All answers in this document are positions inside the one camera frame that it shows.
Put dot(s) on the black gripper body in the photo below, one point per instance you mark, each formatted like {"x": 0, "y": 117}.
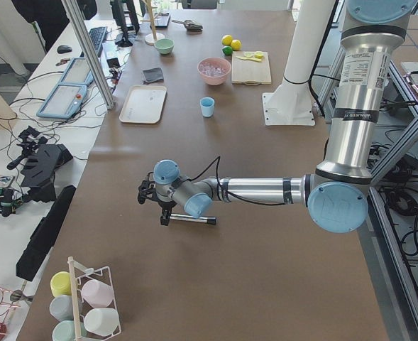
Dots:
{"x": 164, "y": 207}

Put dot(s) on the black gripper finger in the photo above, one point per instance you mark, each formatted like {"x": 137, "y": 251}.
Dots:
{"x": 167, "y": 218}
{"x": 163, "y": 217}

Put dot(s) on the steel muddler black tip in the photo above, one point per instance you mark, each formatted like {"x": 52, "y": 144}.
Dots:
{"x": 189, "y": 218}

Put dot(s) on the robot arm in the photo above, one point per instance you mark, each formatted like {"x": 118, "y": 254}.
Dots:
{"x": 336, "y": 192}

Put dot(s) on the pink plastic cup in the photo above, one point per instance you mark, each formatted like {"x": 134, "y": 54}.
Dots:
{"x": 97, "y": 294}

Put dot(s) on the light blue plastic cup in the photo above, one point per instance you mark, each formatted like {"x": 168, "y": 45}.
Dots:
{"x": 207, "y": 106}

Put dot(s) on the white plastic cup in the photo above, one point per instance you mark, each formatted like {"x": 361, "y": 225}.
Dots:
{"x": 101, "y": 321}

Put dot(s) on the yellow plastic cup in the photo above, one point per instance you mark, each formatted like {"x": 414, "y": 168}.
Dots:
{"x": 60, "y": 284}

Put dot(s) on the grey plastic cup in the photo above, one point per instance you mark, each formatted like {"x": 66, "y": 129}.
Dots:
{"x": 61, "y": 308}

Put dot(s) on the pink bowl of ice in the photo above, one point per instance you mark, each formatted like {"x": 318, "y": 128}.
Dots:
{"x": 214, "y": 71}

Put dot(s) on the mint green plastic cup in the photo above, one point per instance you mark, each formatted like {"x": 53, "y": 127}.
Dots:
{"x": 64, "y": 331}

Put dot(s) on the steel ice scoop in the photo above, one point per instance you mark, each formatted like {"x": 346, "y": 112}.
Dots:
{"x": 190, "y": 25}

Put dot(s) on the cream rabbit tray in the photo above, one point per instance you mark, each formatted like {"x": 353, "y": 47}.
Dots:
{"x": 143, "y": 104}

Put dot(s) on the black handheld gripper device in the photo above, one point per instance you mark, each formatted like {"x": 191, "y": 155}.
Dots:
{"x": 42, "y": 160}

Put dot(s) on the black long bar device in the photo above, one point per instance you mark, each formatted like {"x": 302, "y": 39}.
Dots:
{"x": 44, "y": 236}

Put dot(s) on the grey folded cloth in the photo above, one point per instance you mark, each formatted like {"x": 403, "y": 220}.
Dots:
{"x": 153, "y": 75}

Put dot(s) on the blue teach pendant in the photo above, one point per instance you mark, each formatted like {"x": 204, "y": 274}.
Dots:
{"x": 63, "y": 102}
{"x": 77, "y": 72}

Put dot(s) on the green ceramic bowl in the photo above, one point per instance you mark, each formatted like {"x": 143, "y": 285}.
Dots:
{"x": 164, "y": 46}

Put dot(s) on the wooden mug tree stand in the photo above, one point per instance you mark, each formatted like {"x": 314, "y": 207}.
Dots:
{"x": 152, "y": 37}

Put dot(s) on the wooden cutting board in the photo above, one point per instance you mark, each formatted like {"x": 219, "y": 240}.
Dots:
{"x": 248, "y": 72}

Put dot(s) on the green lime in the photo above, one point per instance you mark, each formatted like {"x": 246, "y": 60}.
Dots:
{"x": 227, "y": 50}

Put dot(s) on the black keyboard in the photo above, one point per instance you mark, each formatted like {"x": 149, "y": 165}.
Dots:
{"x": 97, "y": 36}

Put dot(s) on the whole lemon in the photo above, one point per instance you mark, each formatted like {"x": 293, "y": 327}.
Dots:
{"x": 227, "y": 40}
{"x": 236, "y": 44}

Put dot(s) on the yellow plastic knife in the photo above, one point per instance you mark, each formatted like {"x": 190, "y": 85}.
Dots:
{"x": 256, "y": 60}

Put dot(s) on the black computer monitor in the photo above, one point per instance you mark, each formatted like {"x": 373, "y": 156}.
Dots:
{"x": 128, "y": 33}

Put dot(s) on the person in black clothes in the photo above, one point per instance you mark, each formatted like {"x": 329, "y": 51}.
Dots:
{"x": 50, "y": 15}

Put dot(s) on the white wire cup rack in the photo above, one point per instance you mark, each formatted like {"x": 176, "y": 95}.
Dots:
{"x": 79, "y": 275}

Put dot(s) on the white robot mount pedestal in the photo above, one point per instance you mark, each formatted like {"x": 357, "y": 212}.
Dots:
{"x": 291, "y": 103}

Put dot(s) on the aluminium frame post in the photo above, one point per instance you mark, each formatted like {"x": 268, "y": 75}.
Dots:
{"x": 78, "y": 24}

